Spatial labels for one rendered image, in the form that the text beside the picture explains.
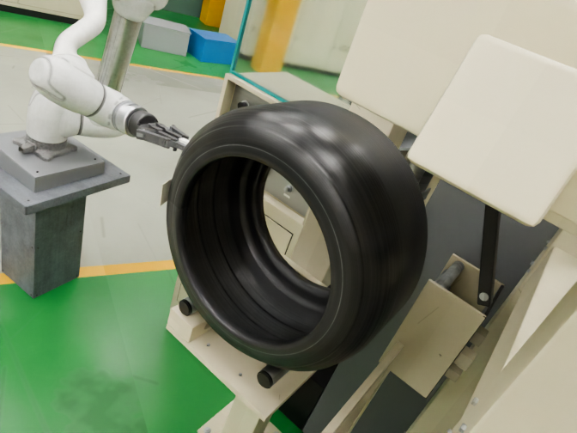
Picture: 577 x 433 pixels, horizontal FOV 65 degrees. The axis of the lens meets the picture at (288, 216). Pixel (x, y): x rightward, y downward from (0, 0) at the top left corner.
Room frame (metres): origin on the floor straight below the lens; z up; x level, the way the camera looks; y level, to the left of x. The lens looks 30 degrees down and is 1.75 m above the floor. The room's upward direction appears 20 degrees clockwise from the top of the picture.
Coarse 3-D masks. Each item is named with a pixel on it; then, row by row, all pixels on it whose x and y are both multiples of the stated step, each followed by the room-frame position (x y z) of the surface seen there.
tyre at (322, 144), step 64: (256, 128) 0.81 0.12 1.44; (320, 128) 0.81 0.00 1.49; (192, 192) 0.99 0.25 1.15; (256, 192) 1.12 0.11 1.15; (320, 192) 0.72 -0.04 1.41; (384, 192) 0.77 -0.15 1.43; (192, 256) 0.93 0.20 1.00; (256, 256) 1.07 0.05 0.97; (384, 256) 0.69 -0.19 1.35; (256, 320) 0.89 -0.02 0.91; (320, 320) 0.67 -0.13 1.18; (384, 320) 0.70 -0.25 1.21
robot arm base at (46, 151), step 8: (24, 136) 1.59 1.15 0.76; (16, 144) 1.55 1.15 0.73; (24, 144) 1.52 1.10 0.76; (32, 144) 1.54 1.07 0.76; (40, 144) 1.55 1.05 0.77; (48, 144) 1.56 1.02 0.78; (56, 144) 1.59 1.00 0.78; (64, 144) 1.63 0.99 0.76; (72, 144) 1.69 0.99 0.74; (24, 152) 1.50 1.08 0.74; (32, 152) 1.54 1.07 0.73; (40, 152) 1.54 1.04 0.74; (48, 152) 1.56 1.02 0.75; (56, 152) 1.58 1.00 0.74; (64, 152) 1.62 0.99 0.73; (48, 160) 1.53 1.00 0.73
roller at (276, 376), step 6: (270, 366) 0.75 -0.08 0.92; (258, 372) 0.73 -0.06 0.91; (264, 372) 0.73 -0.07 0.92; (270, 372) 0.73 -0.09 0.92; (276, 372) 0.74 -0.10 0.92; (282, 372) 0.75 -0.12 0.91; (258, 378) 0.73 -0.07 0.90; (264, 378) 0.72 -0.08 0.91; (270, 378) 0.72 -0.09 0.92; (276, 378) 0.73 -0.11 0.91; (264, 384) 0.72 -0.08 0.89; (270, 384) 0.72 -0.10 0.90
